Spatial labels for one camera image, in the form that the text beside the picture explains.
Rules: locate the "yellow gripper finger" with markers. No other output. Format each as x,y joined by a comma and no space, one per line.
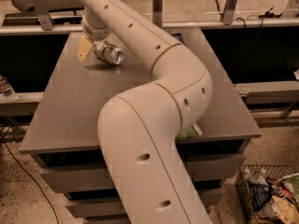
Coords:
84,48

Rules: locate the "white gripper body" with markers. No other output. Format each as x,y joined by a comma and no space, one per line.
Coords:
94,33

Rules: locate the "green white 7up can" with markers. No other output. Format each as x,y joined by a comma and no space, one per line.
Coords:
108,52

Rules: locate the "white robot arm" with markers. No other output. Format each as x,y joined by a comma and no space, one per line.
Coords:
137,128

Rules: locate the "clear plastic water bottle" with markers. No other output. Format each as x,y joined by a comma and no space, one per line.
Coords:
6,90

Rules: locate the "green Kettle chips bag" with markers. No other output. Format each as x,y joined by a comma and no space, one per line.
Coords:
191,132

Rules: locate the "water bottle in basket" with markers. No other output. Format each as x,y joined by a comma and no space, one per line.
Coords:
259,177

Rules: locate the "blue snack bag in basket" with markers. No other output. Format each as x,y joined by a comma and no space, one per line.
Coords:
260,195

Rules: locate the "yellow snack bag in basket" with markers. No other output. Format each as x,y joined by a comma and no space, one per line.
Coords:
281,209

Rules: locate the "left metal bracket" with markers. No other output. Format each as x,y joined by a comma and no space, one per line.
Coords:
44,19

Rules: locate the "metal bracket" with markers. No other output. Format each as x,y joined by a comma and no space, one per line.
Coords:
227,15
157,12
44,19

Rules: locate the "middle metal bracket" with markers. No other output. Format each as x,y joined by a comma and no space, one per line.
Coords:
157,12

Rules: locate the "grey metal rail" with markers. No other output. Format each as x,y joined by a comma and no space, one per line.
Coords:
204,25

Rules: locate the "right metal bracket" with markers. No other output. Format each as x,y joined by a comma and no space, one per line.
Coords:
227,15

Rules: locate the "wire basket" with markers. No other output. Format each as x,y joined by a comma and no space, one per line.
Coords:
242,187

